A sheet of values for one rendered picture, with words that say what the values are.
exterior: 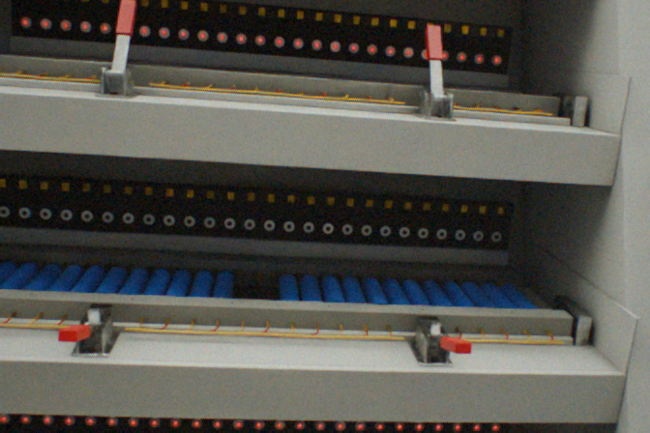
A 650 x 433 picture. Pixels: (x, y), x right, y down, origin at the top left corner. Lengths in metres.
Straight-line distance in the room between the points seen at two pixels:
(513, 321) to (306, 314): 0.18
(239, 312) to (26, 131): 0.22
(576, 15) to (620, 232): 0.23
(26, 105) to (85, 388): 0.22
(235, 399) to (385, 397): 0.12
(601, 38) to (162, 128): 0.40
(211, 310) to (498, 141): 0.28
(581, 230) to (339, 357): 0.27
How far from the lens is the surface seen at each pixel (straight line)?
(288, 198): 0.64
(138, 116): 0.51
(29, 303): 0.56
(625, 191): 0.58
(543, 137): 0.56
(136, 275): 0.61
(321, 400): 0.51
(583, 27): 0.67
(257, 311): 0.53
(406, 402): 0.52
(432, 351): 0.54
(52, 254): 0.66
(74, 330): 0.45
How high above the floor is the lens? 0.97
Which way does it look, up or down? 8 degrees up
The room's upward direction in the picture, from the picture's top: 2 degrees clockwise
